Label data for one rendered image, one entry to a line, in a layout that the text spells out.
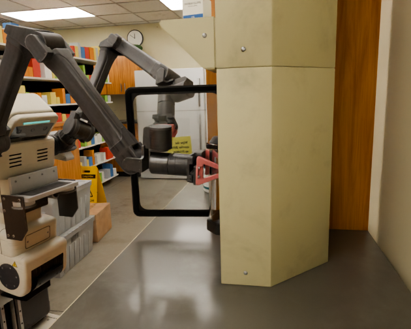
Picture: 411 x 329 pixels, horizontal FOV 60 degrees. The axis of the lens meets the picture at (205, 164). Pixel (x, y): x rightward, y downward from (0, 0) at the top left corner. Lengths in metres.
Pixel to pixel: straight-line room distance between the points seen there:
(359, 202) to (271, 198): 0.47
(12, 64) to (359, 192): 1.05
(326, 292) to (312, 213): 0.17
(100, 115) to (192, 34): 0.34
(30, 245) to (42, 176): 0.26
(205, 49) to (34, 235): 1.04
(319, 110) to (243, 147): 0.21
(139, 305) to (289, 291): 0.32
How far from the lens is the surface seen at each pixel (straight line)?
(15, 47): 1.09
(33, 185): 1.46
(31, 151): 1.47
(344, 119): 1.12
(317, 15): 0.84
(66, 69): 1.00
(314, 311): 0.78
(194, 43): 0.75
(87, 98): 0.97
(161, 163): 0.90
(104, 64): 1.56
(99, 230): 3.68
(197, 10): 0.85
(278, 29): 0.75
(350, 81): 1.12
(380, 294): 0.87
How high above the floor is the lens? 1.36
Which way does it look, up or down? 11 degrees down
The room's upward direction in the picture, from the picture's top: 2 degrees counter-clockwise
